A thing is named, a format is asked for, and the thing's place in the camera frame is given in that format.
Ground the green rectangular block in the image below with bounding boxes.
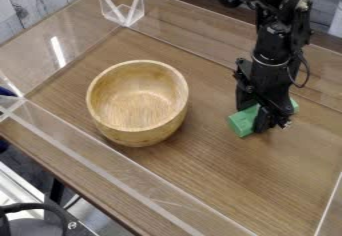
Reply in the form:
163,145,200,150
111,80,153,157
225,97,300,139

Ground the clear acrylic tray wall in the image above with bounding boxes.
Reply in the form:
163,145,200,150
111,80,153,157
0,0,342,236

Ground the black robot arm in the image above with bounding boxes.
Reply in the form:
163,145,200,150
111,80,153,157
217,0,312,137

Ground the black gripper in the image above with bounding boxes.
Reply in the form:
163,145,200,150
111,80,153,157
233,58,296,133

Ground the black metal bracket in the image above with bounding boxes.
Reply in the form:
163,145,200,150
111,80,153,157
42,199,98,236

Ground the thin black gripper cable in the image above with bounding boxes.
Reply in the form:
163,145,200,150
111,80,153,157
286,51,310,89

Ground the black cable loop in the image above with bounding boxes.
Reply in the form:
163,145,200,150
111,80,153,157
0,202,77,236

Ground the black table leg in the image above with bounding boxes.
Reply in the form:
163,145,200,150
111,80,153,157
49,179,65,205

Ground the brown wooden bowl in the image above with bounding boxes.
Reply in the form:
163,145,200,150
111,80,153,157
85,60,189,147

